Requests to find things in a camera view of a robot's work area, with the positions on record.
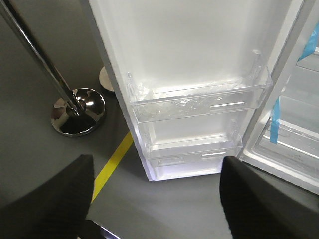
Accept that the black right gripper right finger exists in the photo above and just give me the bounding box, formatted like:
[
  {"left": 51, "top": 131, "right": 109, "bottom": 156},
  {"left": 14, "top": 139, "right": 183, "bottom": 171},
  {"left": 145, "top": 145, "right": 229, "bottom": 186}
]
[{"left": 219, "top": 156, "right": 319, "bottom": 239}]

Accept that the chrome stanchion post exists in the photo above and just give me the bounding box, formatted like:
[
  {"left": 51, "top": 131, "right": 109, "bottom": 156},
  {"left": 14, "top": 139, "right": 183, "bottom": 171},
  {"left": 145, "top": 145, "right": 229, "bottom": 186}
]
[{"left": 0, "top": 0, "right": 106, "bottom": 137}]

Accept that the white open fridge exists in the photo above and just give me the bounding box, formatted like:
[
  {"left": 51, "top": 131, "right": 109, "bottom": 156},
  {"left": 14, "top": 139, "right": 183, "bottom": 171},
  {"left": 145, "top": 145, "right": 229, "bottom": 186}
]
[{"left": 240, "top": 30, "right": 319, "bottom": 194}]

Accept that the fridge door with shelves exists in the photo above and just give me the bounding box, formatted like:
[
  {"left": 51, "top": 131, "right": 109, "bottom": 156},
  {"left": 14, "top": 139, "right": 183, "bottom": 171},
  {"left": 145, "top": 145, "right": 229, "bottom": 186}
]
[{"left": 88, "top": 0, "right": 319, "bottom": 182}]

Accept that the blue tape strip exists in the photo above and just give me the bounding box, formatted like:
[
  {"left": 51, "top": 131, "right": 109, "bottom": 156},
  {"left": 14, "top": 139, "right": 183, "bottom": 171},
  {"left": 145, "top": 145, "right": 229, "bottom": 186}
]
[{"left": 270, "top": 22, "right": 319, "bottom": 144}]

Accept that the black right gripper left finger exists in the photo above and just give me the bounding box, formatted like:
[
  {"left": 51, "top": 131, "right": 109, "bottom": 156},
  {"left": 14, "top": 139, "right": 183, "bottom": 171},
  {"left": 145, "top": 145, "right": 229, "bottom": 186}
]
[{"left": 0, "top": 155, "right": 94, "bottom": 239}]

